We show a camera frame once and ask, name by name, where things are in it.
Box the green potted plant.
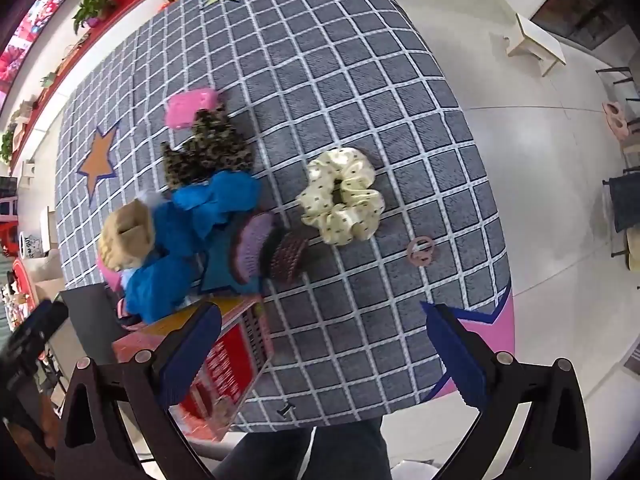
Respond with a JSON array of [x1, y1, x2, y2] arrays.
[[72, 0, 118, 36]]

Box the pink fluffy hair accessory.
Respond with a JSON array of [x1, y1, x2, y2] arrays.
[[96, 256, 126, 292]]

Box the red plastic stool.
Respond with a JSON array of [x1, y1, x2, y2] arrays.
[[0, 200, 21, 256]]

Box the cream dotted satin scrunchie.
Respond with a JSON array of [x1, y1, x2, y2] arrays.
[[296, 147, 386, 247]]

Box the brown hair clip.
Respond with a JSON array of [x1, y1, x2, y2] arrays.
[[270, 230, 310, 285]]

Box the purple hair clip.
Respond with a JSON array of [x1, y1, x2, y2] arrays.
[[231, 211, 277, 286]]

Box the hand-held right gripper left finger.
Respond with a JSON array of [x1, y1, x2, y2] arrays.
[[50, 304, 222, 480]]

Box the small pink ring clip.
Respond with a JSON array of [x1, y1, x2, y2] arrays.
[[406, 235, 436, 268]]

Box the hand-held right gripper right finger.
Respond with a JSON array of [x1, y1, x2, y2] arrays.
[[419, 301, 595, 480]]

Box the wall poster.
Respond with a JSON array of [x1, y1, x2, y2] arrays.
[[0, 0, 74, 96]]

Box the white printed bucket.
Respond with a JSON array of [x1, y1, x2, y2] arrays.
[[20, 230, 48, 260]]

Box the beige plush hair claw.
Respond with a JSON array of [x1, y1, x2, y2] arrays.
[[97, 199, 161, 272]]

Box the red wall ledge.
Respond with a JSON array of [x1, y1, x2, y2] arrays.
[[10, 27, 108, 171]]

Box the grey checked star mat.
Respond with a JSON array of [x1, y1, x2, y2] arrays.
[[54, 0, 516, 433]]

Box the blue fabric scrunchie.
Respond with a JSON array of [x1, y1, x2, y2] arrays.
[[121, 252, 203, 324], [150, 170, 264, 261]]

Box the chair with dark seat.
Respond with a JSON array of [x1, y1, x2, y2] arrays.
[[602, 170, 640, 235]]

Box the pink slippers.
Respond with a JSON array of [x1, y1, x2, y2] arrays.
[[602, 101, 640, 143]]

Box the pink patterned carton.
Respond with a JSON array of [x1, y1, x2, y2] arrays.
[[111, 294, 275, 442]]

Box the leopard print scrunchie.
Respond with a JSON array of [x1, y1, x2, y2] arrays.
[[160, 108, 256, 187]]

